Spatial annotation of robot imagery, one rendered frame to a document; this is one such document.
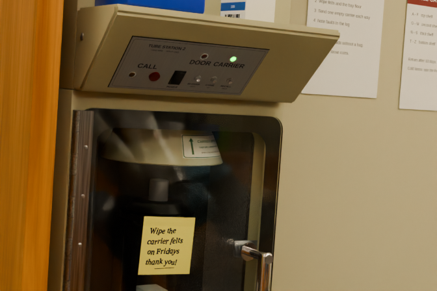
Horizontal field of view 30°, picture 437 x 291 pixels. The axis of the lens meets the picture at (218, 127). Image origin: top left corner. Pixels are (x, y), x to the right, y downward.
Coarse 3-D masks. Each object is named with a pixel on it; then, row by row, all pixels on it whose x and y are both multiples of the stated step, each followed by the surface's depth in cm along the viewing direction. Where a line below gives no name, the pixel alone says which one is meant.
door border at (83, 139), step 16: (80, 112) 99; (80, 128) 99; (80, 144) 99; (80, 160) 100; (80, 176) 100; (80, 192) 100; (80, 208) 100; (80, 224) 100; (80, 240) 100; (80, 256) 101; (80, 272) 101; (80, 288) 101
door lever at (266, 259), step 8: (248, 248) 113; (248, 256) 113; (256, 256) 111; (264, 256) 109; (264, 264) 109; (264, 272) 109; (256, 280) 110; (264, 280) 109; (256, 288) 110; (264, 288) 109
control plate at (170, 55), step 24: (144, 48) 95; (168, 48) 97; (192, 48) 98; (216, 48) 99; (240, 48) 101; (120, 72) 97; (144, 72) 98; (168, 72) 100; (192, 72) 101; (216, 72) 103; (240, 72) 105
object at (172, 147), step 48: (96, 144) 101; (144, 144) 104; (192, 144) 108; (240, 144) 112; (96, 192) 101; (144, 192) 105; (192, 192) 108; (240, 192) 112; (96, 240) 102; (240, 240) 113; (96, 288) 102; (144, 288) 106; (192, 288) 109; (240, 288) 113
